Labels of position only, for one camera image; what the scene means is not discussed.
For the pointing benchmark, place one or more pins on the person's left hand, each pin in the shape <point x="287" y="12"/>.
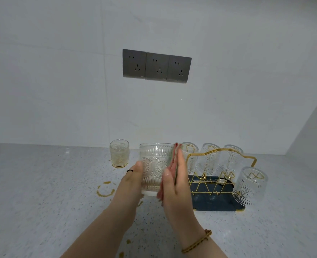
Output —
<point x="126" y="190"/>

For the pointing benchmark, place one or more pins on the person's right hand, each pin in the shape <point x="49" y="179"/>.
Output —
<point x="180" y="201"/>

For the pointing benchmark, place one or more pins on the single embossed clear glass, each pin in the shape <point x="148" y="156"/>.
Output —
<point x="192" y="158"/>
<point x="208" y="158"/>
<point x="153" y="161"/>
<point x="251" y="188"/>
<point x="231" y="161"/>

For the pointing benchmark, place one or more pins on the small clear round piece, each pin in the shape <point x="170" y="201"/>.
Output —
<point x="222" y="181"/>

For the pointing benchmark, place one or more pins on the person's left forearm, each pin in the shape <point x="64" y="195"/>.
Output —
<point x="99" y="233"/>

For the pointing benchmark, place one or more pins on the person's right forearm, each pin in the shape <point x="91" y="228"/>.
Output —
<point x="207" y="248"/>

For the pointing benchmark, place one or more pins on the cluster of embossed glasses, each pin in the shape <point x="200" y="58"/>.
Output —
<point x="119" y="154"/>

